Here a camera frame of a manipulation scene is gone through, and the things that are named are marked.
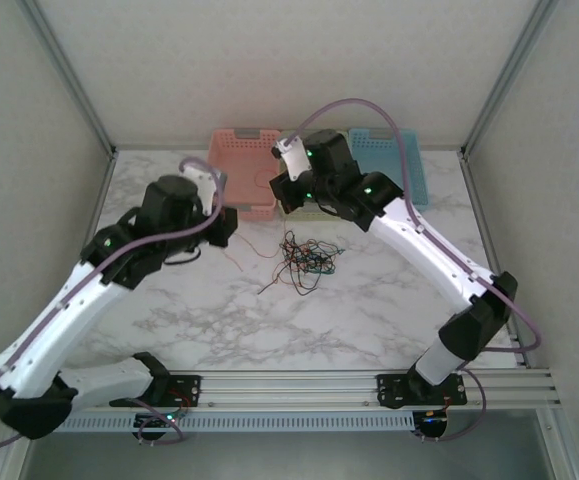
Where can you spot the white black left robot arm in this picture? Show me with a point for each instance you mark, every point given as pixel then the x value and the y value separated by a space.
pixel 59 320

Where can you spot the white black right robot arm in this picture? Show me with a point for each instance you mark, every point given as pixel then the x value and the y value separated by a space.
pixel 419 245

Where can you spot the blue perforated plastic basket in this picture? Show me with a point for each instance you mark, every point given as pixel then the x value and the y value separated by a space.
pixel 379 155

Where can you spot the pink perforated plastic basket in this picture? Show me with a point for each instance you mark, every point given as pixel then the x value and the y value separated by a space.
pixel 239 160

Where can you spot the black electronics board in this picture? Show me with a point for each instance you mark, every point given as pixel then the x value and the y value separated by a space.
pixel 431 422
pixel 161 422

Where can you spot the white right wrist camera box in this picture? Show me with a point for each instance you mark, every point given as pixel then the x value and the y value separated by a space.
pixel 294 157

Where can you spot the thin aluminium wall rail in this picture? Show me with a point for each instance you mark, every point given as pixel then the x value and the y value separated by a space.
pixel 159 146

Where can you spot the aluminium frame corner post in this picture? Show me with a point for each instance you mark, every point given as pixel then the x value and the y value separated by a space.
pixel 69 75
pixel 511 75

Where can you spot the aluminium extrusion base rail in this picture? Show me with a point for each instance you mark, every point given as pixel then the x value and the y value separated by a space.
pixel 294 387

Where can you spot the aluminium frame leg post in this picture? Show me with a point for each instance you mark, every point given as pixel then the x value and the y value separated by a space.
pixel 561 445

